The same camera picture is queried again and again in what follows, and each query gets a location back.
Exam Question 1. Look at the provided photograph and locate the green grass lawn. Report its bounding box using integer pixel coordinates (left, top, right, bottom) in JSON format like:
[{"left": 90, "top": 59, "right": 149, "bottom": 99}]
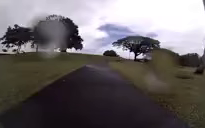
[
  {"left": 108, "top": 58, "right": 205, "bottom": 128},
  {"left": 0, "top": 51, "right": 106, "bottom": 114}
]

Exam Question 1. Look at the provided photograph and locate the dark asphalt path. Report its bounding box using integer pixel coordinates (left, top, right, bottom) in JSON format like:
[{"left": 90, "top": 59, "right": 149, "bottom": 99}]
[{"left": 0, "top": 63, "right": 191, "bottom": 128}]

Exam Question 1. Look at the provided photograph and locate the large dark tree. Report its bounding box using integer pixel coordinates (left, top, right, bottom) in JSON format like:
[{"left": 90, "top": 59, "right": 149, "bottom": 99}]
[{"left": 31, "top": 14, "right": 85, "bottom": 54}]

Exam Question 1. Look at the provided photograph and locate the dark hedge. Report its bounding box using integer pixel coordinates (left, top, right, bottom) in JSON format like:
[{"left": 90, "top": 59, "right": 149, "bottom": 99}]
[{"left": 178, "top": 52, "right": 205, "bottom": 70}]

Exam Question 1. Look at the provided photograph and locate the flat-crowned tree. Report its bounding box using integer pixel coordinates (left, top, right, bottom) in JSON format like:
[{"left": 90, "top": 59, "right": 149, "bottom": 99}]
[{"left": 111, "top": 35, "right": 161, "bottom": 62}]

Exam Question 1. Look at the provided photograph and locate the dark bush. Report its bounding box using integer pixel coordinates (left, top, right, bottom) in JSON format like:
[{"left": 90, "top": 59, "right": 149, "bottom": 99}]
[{"left": 102, "top": 49, "right": 119, "bottom": 58}]

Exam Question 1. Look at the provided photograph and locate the spreading dark tree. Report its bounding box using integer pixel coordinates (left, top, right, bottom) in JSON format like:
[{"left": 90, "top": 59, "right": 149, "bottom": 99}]
[{"left": 0, "top": 23, "right": 36, "bottom": 54}]

